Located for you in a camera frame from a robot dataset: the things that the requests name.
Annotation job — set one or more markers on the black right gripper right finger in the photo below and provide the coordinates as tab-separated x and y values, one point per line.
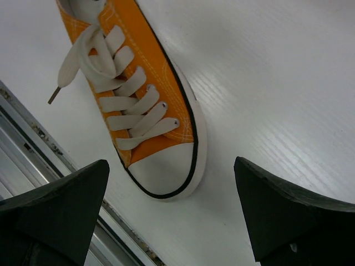
290	225

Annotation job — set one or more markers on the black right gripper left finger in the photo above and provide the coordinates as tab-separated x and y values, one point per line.
53	224

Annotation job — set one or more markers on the orange sneaker one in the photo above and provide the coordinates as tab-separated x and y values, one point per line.
150	110

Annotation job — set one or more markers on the aluminium mounting rail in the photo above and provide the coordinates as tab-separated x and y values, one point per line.
30	158

